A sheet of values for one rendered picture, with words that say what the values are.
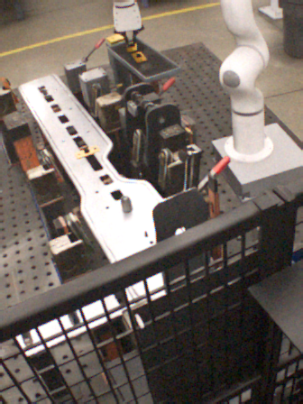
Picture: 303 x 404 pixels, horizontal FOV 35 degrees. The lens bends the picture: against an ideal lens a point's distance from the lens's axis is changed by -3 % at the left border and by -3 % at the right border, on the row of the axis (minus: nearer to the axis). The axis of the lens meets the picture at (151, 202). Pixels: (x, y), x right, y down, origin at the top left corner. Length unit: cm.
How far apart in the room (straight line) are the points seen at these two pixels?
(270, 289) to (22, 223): 143
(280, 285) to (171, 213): 35
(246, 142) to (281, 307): 130
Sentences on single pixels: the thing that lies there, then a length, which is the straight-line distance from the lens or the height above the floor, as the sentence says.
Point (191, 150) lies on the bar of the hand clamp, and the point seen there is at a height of 121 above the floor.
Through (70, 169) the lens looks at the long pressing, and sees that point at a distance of 162.
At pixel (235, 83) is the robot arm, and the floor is 115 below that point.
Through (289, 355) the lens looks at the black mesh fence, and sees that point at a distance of 90.
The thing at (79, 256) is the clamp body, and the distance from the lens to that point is 131.
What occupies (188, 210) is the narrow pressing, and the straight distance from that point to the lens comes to 94.
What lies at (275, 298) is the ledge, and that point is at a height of 143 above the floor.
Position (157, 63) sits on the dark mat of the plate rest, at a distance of 181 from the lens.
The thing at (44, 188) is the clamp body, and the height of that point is 99.
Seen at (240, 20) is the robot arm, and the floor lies 134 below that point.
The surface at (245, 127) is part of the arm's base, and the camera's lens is 182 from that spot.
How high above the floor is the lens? 192
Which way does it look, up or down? 41 degrees down
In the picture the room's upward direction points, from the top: 10 degrees counter-clockwise
